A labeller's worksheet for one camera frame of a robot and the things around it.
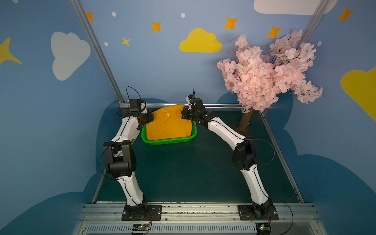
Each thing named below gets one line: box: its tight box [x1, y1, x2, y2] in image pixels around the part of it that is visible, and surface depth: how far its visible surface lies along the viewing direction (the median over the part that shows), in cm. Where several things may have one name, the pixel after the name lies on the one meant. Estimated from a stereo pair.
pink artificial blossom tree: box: [216, 28, 324, 131], surface depth 69 cm
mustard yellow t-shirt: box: [145, 104, 193, 141], surface depth 98 cm
